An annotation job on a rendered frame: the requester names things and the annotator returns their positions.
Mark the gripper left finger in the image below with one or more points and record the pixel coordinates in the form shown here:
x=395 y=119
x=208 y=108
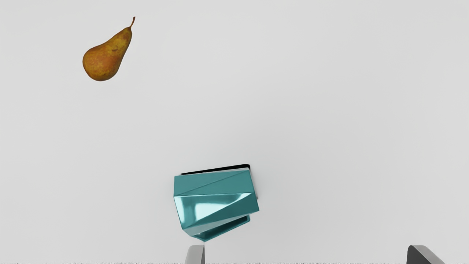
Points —
x=195 y=255

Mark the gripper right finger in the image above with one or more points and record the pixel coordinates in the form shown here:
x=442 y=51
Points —
x=421 y=256

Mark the teal faceted mug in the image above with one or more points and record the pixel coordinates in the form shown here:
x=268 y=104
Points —
x=214 y=203

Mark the brown pear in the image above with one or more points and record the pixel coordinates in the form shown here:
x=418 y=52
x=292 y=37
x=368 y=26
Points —
x=104 y=57

